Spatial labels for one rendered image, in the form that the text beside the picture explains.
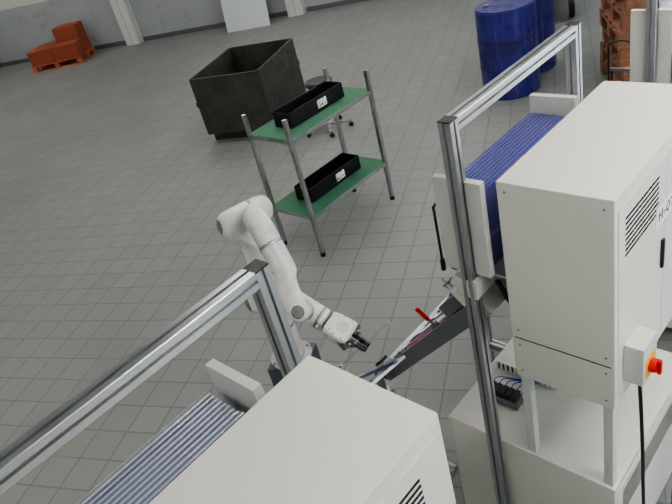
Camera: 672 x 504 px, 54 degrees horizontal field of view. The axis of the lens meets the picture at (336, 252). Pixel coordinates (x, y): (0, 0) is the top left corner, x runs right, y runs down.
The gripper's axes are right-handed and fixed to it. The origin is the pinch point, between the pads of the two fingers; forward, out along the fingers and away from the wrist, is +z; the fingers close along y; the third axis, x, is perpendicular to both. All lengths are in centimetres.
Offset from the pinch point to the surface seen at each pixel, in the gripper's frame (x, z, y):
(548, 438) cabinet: 8, 74, 13
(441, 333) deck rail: -11.1, 21.2, 14.3
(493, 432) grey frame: 9, 56, 4
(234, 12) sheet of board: 536, -537, 756
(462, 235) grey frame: -61, 9, 13
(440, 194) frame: -66, -2, 17
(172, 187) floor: 326, -260, 228
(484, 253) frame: -58, 17, 14
